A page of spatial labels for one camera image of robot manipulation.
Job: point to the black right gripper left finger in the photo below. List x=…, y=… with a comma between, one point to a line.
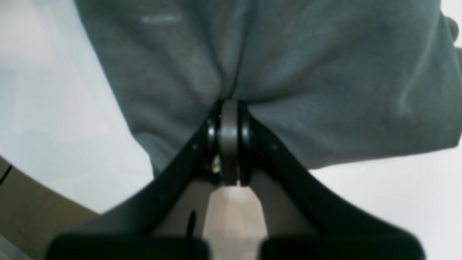
x=165, y=220

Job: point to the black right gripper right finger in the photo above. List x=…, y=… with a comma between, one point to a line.
x=304, y=219

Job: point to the dark grey T-shirt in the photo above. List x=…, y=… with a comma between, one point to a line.
x=337, y=81

